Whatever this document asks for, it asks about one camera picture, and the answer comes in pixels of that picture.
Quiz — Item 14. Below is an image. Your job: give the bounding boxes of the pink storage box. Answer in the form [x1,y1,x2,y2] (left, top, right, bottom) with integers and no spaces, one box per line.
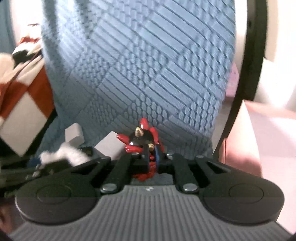
[218,62,296,229]

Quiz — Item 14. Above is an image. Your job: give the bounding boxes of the red black figurine toy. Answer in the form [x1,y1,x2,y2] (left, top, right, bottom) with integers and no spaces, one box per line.
[116,118,164,182]

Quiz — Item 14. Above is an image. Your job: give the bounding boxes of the white charger cube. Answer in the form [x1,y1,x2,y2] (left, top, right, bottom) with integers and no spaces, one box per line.
[94,131,125,161]

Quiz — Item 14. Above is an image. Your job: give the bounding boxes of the blue textured sofa cushion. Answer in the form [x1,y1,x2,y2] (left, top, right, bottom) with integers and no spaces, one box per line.
[37,0,235,159]

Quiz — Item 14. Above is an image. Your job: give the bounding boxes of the red white black blanket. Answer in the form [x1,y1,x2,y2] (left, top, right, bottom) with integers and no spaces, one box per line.
[1,24,56,157]

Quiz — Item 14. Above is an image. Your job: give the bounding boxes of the white charger block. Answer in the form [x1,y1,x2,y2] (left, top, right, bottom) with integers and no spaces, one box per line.
[65,123,85,148]

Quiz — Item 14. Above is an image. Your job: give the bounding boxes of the white fluffy cloth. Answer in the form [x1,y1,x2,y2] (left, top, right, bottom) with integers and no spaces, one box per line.
[39,143,90,166]

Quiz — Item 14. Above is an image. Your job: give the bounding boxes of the black metal frame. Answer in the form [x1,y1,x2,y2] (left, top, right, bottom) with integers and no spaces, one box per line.
[213,1,268,160]

